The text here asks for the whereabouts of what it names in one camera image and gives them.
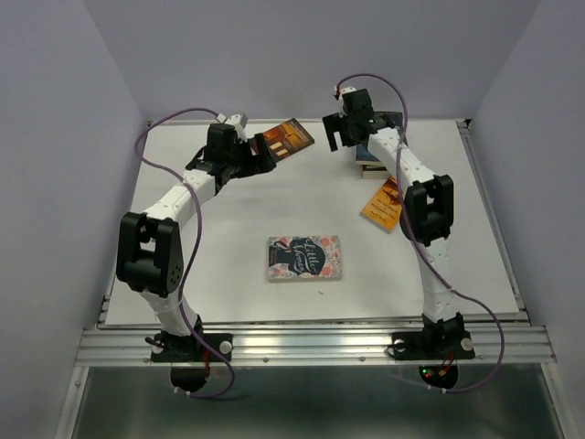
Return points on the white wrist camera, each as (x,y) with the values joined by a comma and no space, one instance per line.
(238,121)
(339,94)

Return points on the Tale of Two Cities book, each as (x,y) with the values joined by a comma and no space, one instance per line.
(375,172)

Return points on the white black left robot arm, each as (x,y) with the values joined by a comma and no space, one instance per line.
(150,257)

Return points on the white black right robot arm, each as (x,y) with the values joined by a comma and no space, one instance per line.
(426,218)

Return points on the aluminium front rail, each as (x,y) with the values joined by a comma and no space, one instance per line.
(297,346)

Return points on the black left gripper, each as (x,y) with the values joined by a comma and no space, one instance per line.
(265,165)

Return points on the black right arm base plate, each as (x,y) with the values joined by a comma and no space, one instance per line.
(438,355)

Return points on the Nineteen Eighty Four blue book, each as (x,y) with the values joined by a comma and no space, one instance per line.
(363,157)

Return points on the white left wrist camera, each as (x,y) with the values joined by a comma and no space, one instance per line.
(238,121)

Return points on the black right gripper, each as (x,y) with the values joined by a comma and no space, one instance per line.
(334,123)

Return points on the dark orange book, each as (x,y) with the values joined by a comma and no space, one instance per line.
(286,139)

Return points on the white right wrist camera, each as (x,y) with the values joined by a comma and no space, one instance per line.
(339,94)

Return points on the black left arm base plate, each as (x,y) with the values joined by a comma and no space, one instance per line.
(190,361)

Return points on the Huckleberry Finn orange book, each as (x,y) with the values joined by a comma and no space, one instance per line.
(384,209)

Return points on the Little Women floral book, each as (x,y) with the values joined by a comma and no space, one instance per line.
(304,258)

